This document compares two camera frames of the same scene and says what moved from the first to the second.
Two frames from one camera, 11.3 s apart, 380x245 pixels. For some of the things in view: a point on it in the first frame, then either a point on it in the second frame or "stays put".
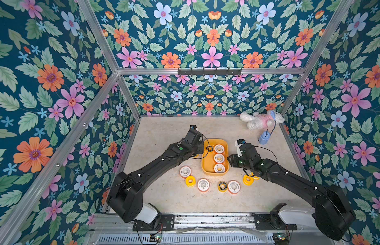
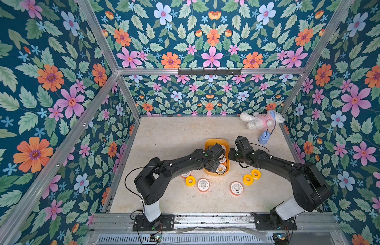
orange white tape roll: (219, 168) stays put
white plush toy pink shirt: (257, 121) stays put
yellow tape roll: (255, 177) stays put
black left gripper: (200, 144) -> (216, 163)
